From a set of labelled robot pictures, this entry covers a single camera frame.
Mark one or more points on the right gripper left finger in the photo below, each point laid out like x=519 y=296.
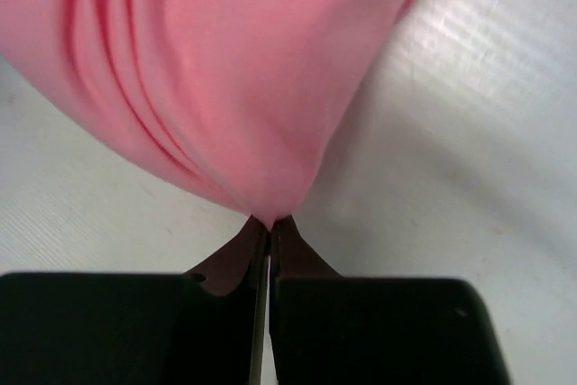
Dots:
x=222 y=326

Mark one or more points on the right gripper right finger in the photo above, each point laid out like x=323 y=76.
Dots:
x=290 y=257

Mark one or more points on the pink t shirt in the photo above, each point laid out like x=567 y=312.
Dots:
x=232 y=100

